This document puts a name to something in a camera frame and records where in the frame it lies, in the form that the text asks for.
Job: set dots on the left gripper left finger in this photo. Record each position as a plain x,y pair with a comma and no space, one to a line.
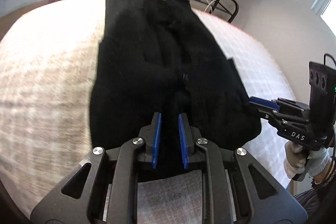
151,136

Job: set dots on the right forearm dark sleeve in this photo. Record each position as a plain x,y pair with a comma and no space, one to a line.
311,199

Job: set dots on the pink plaid bed cover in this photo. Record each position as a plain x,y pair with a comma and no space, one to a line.
46,84

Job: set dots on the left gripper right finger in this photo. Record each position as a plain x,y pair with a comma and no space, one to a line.
188,138

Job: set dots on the black garment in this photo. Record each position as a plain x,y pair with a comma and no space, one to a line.
157,56

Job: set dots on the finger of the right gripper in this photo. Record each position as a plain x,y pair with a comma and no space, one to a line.
265,103
261,110

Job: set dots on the black camera box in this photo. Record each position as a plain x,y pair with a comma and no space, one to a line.
322,98

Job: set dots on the window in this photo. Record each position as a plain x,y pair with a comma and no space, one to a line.
325,9

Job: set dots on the right gloved hand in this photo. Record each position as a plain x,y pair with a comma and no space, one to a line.
317,163

